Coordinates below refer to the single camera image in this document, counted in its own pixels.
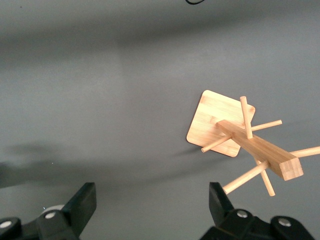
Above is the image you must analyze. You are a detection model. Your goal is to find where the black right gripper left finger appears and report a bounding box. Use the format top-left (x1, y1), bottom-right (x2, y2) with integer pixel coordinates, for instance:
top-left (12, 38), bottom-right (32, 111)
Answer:
top-left (36, 182), bottom-right (97, 240)

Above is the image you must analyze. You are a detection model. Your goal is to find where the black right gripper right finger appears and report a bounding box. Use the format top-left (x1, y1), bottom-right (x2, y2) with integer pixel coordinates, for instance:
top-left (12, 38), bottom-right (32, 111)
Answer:
top-left (199, 181), bottom-right (271, 240)

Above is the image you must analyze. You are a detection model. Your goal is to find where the wooden mug tree stand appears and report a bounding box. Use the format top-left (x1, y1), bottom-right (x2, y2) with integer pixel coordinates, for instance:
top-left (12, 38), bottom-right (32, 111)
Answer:
top-left (186, 89), bottom-right (320, 197)

